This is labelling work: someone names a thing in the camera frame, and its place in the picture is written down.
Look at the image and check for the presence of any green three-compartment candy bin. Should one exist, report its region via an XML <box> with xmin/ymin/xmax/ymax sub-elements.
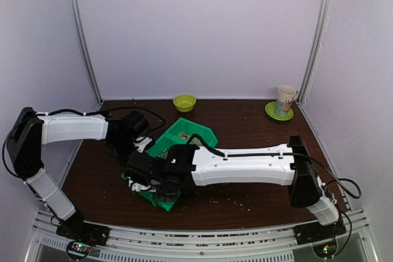
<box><xmin>122</xmin><ymin>118</ymin><xmax>219</xmax><ymax>212</ymax></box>

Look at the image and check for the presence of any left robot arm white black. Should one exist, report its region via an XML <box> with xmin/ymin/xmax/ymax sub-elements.
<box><xmin>2</xmin><ymin>107</ymin><xmax>152</xmax><ymax>240</ymax></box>

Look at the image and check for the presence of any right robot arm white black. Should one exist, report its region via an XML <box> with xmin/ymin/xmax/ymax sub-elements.
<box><xmin>124</xmin><ymin>135</ymin><xmax>341</xmax><ymax>239</ymax></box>

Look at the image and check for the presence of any green wrapped candies pile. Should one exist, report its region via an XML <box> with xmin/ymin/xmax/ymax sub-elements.
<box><xmin>177</xmin><ymin>132</ymin><xmax>202</xmax><ymax>146</ymax></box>

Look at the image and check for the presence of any small green bowl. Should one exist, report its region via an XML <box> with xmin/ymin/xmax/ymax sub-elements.
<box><xmin>173</xmin><ymin>94</ymin><xmax>197</xmax><ymax>112</ymax></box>

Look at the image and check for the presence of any green saucer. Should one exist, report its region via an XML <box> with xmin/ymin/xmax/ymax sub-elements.
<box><xmin>265</xmin><ymin>101</ymin><xmax>294</xmax><ymax>121</ymax></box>

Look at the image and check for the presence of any patterned ceramic mug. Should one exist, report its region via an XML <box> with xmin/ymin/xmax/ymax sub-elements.
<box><xmin>276</xmin><ymin>85</ymin><xmax>298</xmax><ymax>106</ymax></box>

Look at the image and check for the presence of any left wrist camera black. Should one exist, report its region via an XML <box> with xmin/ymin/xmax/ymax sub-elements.
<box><xmin>122</xmin><ymin>110</ymin><xmax>148</xmax><ymax>138</ymax></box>

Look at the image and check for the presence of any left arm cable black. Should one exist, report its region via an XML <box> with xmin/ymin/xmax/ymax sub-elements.
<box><xmin>1</xmin><ymin>106</ymin><xmax>166</xmax><ymax>181</ymax></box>

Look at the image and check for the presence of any left aluminium frame post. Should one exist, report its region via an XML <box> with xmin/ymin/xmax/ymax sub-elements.
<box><xmin>70</xmin><ymin>0</ymin><xmax>103</xmax><ymax>106</ymax></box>

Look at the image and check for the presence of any aluminium frame post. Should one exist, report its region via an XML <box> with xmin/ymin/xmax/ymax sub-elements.
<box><xmin>298</xmin><ymin>0</ymin><xmax>332</xmax><ymax>106</ymax></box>
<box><xmin>70</xmin><ymin>0</ymin><xmax>103</xmax><ymax>106</ymax></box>

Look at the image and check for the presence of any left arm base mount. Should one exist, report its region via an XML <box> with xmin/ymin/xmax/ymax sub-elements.
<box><xmin>56</xmin><ymin>223</ymin><xmax>110</xmax><ymax>260</ymax></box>

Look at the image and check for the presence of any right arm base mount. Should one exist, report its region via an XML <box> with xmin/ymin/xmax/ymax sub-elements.
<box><xmin>294</xmin><ymin>221</ymin><xmax>346</xmax><ymax>260</ymax></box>

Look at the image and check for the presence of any right aluminium frame post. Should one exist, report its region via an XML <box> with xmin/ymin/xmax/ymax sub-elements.
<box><xmin>298</xmin><ymin>0</ymin><xmax>332</xmax><ymax>106</ymax></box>

